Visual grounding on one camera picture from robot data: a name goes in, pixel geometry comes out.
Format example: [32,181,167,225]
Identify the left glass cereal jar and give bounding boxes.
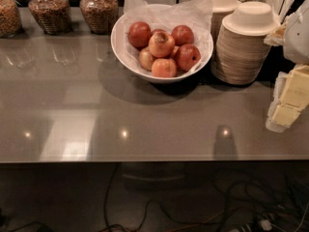
[0,0,22,38]

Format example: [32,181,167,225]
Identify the red apple back left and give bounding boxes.
[128,21,152,48]

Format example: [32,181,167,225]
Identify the glass cereal jar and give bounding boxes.
[0,0,22,38]
[28,0,71,35]
[79,0,119,35]

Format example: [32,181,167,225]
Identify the orange apple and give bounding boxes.
[148,31,175,58]
[152,58,177,78]

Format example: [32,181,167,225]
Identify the orange apple front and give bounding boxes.
[152,58,177,78]

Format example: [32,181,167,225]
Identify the pale apple left front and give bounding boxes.
[139,47,155,72]

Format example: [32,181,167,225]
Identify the white power plug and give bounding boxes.
[259,219,272,232]

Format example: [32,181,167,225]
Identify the black floor cables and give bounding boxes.
[0,162,309,232]

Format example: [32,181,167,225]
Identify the middle glass cereal jar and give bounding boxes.
[28,0,71,35]

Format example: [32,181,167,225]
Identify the right glass cereal jar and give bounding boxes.
[79,0,119,35]

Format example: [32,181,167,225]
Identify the red apple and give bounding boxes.
[171,25,194,45]
[174,44,201,72]
[128,21,152,48]

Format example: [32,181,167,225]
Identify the white ceramic bowl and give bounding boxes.
[110,3,214,84]

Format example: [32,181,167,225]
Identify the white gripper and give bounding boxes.
[264,0,309,132]

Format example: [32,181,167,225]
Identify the front stack of paper bowls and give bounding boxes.
[211,1,280,85]

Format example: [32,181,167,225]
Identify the red apple back right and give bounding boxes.
[171,25,194,45]

